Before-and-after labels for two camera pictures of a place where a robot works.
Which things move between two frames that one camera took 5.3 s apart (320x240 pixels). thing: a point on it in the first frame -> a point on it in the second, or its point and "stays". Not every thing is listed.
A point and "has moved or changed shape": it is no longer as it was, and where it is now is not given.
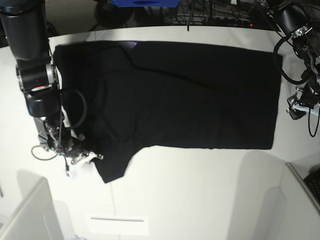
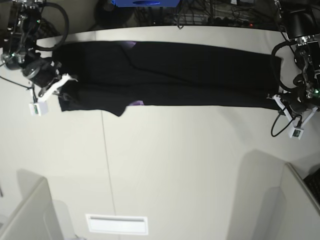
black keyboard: [313, 181] stays
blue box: [138, 3] stays
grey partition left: [38, 219] stays
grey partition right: [302, 220] stays
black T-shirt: [117, 95] has moved or changed shape
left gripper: [61, 140] -> [45, 74]
